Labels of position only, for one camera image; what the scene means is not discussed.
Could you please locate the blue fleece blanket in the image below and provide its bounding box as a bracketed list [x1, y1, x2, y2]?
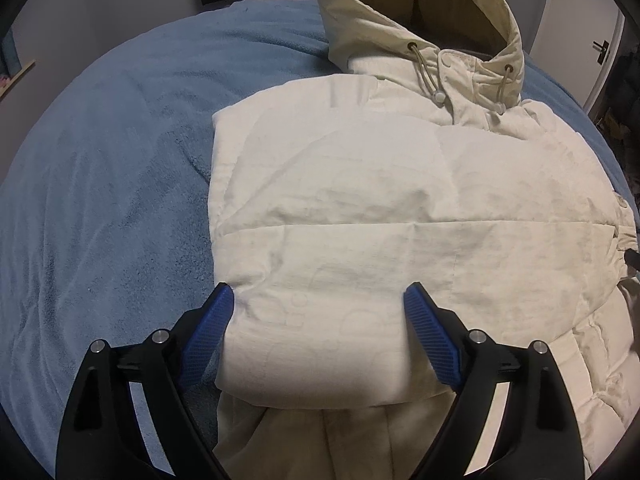
[0, 0, 628, 480]

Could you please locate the wooden slat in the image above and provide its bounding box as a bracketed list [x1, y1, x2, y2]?
[0, 59, 37, 99]

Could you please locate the cream hooded puffer jacket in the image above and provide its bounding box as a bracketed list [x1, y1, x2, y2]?
[210, 0, 640, 463]

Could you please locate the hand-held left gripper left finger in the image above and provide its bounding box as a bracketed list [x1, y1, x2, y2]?
[56, 282, 236, 480]

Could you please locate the white door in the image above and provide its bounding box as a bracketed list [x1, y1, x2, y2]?
[530, 0, 627, 111]

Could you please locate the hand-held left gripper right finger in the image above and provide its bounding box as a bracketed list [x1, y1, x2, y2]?
[402, 281, 586, 480]

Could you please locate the pile of dark clothes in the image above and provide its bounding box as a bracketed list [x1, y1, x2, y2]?
[590, 52, 640, 186]

